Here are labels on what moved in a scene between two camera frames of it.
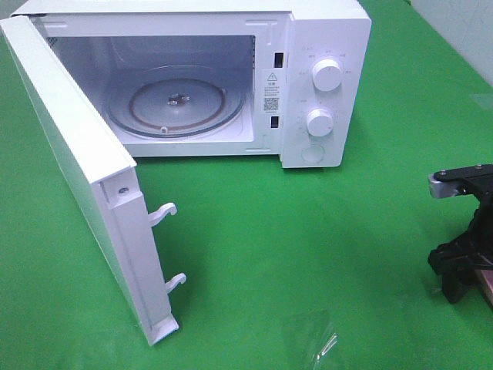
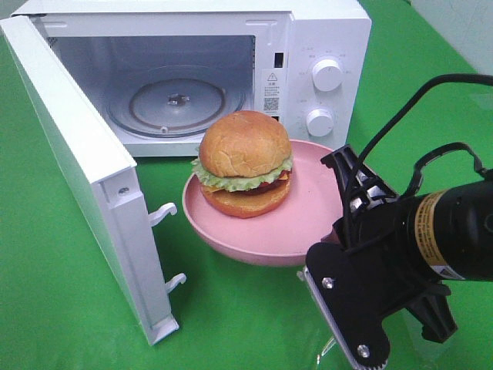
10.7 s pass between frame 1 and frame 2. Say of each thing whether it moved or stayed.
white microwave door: stayed
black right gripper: moved
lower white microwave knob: stayed
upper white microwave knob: stayed
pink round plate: moved
